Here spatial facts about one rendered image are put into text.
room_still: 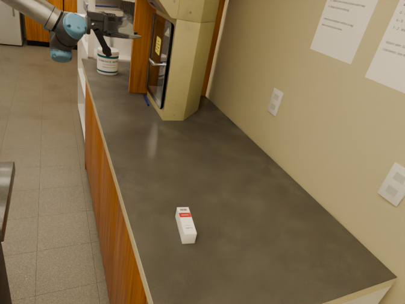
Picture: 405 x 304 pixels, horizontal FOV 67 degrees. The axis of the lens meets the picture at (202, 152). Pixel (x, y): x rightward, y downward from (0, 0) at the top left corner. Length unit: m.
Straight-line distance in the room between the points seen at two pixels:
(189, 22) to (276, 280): 1.06
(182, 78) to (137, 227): 0.80
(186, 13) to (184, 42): 0.12
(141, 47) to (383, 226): 1.39
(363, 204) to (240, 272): 0.50
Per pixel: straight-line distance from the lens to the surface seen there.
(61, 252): 2.12
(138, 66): 1.79
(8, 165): 1.16
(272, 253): 0.93
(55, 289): 1.96
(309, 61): 1.31
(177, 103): 1.51
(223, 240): 0.91
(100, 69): 2.10
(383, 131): 1.09
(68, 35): 1.19
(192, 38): 1.44
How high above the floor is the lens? 1.56
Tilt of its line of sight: 29 degrees down
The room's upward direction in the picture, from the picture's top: 13 degrees clockwise
